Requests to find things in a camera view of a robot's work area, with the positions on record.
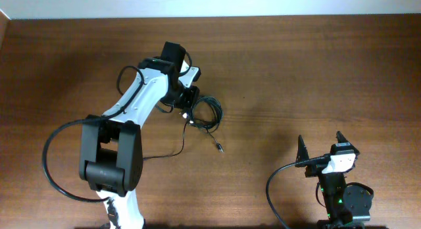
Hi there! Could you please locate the black USB cable bundle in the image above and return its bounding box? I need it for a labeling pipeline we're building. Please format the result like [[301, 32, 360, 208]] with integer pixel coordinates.
[[143, 95, 225, 161]]

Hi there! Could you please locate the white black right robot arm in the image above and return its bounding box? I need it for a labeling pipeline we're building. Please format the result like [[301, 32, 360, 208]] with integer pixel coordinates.
[[295, 131, 374, 229]]

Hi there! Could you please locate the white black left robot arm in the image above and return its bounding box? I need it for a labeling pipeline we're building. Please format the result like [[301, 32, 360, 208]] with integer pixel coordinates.
[[79, 58, 201, 228]]

